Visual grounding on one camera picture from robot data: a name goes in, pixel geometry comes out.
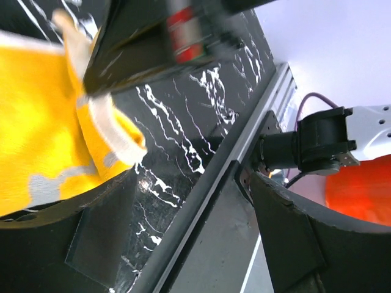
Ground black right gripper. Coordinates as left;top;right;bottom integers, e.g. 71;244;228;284
84;1;266;95

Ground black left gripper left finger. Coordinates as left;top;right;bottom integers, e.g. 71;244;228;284
1;170;137;292

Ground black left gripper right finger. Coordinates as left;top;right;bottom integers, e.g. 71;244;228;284
250;173;390;292

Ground orange and grey towel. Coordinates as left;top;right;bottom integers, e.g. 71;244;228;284
1;9;147;216

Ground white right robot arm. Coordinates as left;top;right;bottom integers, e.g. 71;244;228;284
84;1;390;174

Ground orange object behind base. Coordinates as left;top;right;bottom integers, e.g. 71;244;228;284
326;155;391;226

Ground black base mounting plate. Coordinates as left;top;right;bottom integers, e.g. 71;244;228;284
132;63;296;292

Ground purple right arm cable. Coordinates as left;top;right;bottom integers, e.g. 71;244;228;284
283;92;340;181

